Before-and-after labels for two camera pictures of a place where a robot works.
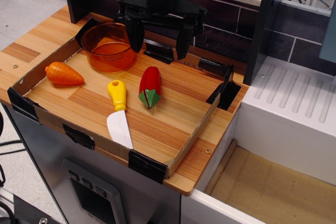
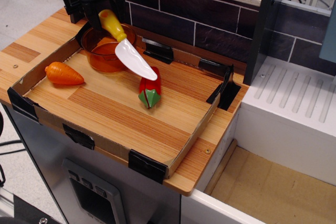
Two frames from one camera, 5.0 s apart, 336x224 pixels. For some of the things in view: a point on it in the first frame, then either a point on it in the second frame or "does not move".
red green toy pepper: (150, 86) does not move
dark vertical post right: (258, 48) does not move
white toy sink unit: (277, 163) does not move
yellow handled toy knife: (117, 124) → (125, 50)
